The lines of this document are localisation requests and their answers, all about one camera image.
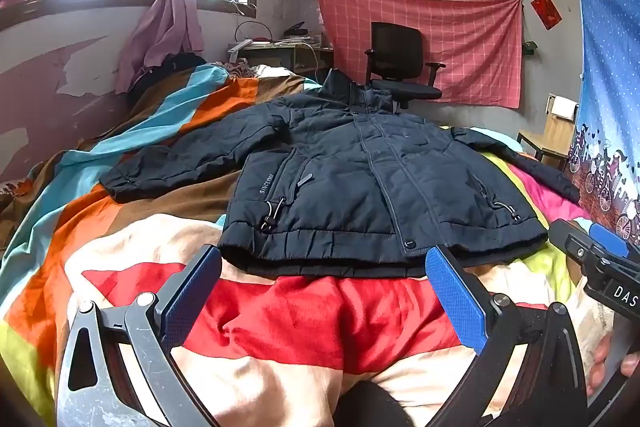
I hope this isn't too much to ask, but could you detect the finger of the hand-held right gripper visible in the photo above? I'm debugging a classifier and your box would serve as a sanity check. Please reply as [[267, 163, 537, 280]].
[[588, 222, 640, 264], [547, 219, 608, 277]]

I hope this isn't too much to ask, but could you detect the black office chair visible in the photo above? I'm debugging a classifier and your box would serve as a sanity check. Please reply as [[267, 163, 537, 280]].
[[364, 22, 447, 112]]

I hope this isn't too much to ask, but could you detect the person's right hand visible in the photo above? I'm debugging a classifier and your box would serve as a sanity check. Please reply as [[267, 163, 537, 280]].
[[586, 332, 640, 398]]

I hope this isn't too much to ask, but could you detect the red wall paper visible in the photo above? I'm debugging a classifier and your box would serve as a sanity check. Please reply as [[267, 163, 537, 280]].
[[530, 0, 563, 30]]

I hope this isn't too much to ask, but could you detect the pink checked wall cloth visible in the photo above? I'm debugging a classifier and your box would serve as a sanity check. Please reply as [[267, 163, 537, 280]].
[[315, 0, 525, 110]]

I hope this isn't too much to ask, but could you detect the dark cloth pile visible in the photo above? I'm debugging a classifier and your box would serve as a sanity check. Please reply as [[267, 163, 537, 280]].
[[127, 52, 208, 105]]

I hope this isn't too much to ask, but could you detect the white box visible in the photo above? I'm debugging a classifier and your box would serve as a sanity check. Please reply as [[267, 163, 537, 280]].
[[549, 97, 580, 120]]

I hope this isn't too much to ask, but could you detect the dark navy padded jacket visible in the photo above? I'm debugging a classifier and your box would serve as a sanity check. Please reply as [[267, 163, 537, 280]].
[[98, 69, 581, 279]]

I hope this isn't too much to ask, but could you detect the wooden chair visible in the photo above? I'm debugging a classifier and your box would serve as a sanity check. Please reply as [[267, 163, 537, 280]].
[[516, 94, 581, 170]]

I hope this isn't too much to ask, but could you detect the colourful striped blanket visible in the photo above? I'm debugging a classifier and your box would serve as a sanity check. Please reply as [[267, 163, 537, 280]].
[[0, 62, 616, 427]]

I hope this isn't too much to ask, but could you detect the cluttered wooden desk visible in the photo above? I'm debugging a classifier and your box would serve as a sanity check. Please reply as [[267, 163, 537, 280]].
[[229, 38, 335, 82]]

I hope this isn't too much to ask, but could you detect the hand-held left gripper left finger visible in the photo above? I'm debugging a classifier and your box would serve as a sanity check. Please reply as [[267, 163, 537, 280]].
[[55, 244, 223, 427]]

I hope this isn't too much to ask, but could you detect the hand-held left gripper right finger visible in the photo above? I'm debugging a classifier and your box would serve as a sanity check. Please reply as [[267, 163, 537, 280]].
[[424, 244, 588, 427]]

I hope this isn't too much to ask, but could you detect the pink window curtain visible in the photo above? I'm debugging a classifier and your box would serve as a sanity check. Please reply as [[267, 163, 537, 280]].
[[116, 0, 205, 95]]

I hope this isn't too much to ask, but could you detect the blue printed curtain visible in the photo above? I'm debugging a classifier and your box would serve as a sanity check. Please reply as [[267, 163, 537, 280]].
[[570, 0, 640, 253]]

